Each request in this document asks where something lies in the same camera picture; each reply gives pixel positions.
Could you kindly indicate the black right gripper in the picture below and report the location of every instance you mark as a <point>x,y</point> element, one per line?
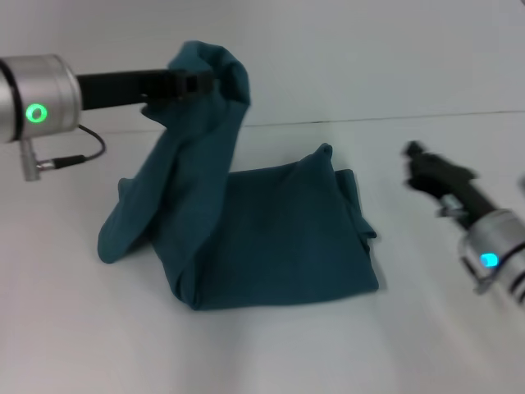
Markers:
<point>447,180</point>

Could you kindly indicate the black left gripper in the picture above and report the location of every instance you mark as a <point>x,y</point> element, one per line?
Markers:
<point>123,88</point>

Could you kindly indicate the teal t-shirt with FREE print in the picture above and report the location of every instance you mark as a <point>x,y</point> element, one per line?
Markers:
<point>266,225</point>

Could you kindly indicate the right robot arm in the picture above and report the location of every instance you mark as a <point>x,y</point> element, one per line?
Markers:
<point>500,234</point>

